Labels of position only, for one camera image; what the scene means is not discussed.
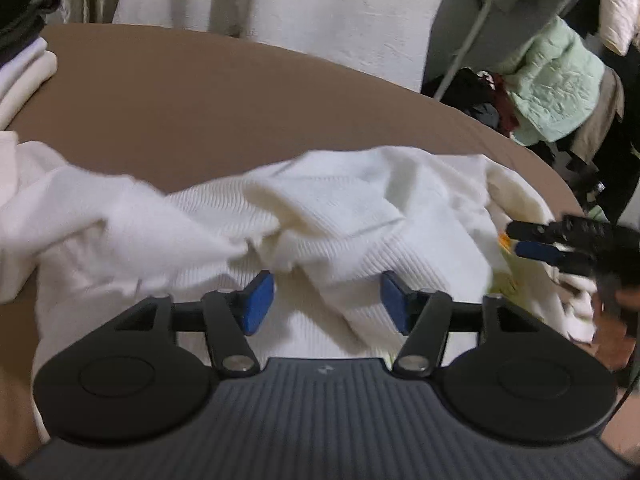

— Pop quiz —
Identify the grey rack pole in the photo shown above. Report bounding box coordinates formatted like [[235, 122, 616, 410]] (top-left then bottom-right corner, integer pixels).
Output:
[[432, 0, 507, 102]]

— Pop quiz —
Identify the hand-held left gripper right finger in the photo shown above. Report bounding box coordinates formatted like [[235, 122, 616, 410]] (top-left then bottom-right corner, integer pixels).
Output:
[[380, 270, 541, 381]]

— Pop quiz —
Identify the white puffy jacket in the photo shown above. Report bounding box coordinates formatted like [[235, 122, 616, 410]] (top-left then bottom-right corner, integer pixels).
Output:
[[595, 0, 640, 57]]

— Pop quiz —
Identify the green quilted jacket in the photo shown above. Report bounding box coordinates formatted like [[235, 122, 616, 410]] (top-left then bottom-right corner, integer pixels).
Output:
[[492, 15, 609, 147]]

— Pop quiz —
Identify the person's right hand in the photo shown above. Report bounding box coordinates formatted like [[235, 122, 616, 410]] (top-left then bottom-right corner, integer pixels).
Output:
[[592, 290, 640, 369]]

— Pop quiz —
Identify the black cloth bundle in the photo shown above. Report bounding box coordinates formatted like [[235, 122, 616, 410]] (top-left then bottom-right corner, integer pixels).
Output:
[[0, 0, 62, 53]]

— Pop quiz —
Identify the white knit sweater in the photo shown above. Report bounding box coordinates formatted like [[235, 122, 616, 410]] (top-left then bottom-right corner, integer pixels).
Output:
[[0, 132, 601, 441]]

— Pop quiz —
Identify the taupe hanging garment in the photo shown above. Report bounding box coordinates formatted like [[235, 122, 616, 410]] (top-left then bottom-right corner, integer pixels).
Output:
[[570, 67, 627, 162]]

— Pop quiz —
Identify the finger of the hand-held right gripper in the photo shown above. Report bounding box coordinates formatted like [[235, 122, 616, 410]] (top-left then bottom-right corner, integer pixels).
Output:
[[515, 241, 597, 276], [506, 220, 558, 242]]

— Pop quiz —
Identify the white draped cloth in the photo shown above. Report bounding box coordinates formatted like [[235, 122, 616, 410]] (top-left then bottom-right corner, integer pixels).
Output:
[[112, 0, 453, 94]]

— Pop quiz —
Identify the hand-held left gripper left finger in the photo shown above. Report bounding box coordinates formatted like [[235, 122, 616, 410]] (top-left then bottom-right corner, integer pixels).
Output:
[[115, 270, 276, 379]]

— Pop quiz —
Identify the stack of white folded clothes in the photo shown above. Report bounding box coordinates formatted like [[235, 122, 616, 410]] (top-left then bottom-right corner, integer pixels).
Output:
[[0, 40, 59, 130]]

